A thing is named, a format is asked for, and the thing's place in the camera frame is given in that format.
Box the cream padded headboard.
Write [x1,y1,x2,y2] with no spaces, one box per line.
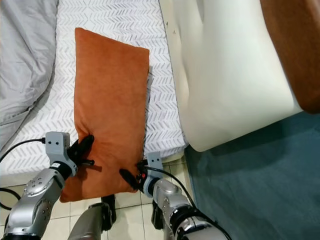
[158,0,303,153]

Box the orange velvet pillow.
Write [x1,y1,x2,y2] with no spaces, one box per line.
[58,27,151,203]

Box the white patterned mattress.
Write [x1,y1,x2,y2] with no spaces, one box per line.
[0,0,188,188]

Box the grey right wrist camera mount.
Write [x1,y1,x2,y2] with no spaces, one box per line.
[145,152,165,198]

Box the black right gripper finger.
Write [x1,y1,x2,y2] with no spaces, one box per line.
[118,168,139,190]

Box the grey left robot leg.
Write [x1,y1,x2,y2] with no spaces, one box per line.
[67,204,106,240]

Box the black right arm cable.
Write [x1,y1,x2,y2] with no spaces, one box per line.
[147,166,233,240]

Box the black right robot foot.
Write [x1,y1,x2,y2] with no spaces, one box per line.
[150,200,165,231]

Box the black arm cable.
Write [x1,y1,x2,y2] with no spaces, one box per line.
[147,166,233,240]
[0,187,26,211]

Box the grey duvet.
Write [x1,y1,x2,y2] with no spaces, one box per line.
[0,0,59,151]

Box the black left wrist camera cable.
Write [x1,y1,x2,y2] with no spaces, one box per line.
[0,138,48,163]

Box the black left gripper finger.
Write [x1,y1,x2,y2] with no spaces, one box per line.
[71,133,96,152]
[77,137,96,160]

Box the black left robot foot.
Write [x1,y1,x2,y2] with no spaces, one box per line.
[100,195,117,232]

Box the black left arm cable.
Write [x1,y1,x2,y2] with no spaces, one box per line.
[0,187,26,211]

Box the black robot foot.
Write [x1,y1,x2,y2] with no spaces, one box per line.
[100,195,117,232]
[150,200,165,231]

